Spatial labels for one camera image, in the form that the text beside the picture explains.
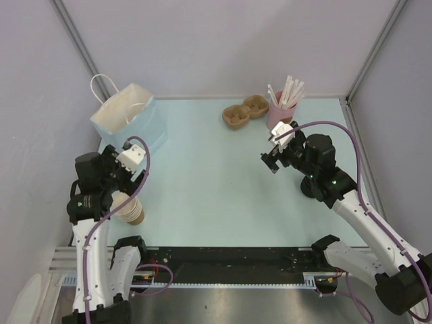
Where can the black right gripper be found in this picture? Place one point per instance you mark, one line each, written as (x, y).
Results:
(271, 158)

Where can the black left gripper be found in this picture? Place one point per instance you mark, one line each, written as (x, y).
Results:
(128, 186)

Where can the brown paper cups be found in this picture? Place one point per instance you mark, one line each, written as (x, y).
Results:
(132, 213)

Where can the light blue paper bag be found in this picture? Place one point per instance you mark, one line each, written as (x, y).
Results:
(131, 111)

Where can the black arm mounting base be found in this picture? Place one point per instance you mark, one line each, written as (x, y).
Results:
(240, 265)

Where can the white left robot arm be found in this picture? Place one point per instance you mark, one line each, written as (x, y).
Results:
(103, 280)

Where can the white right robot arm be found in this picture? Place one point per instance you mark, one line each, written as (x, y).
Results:
(399, 273)

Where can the pink straw holder cup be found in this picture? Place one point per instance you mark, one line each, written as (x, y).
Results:
(276, 115)

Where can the stacked black cup lids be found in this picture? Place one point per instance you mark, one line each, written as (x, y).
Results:
(309, 188)

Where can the brown pulp carrier stack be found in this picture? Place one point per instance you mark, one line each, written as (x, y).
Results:
(253, 107)

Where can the white wrapped straws bundle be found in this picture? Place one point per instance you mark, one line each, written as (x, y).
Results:
(291, 94)

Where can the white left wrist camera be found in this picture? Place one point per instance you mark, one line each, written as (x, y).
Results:
(131, 158)

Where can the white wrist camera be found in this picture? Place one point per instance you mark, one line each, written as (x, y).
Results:
(131, 158)
(281, 135)

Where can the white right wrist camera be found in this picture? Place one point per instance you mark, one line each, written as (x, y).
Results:
(281, 135)

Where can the white slotted cable duct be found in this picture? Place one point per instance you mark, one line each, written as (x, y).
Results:
(307, 282)

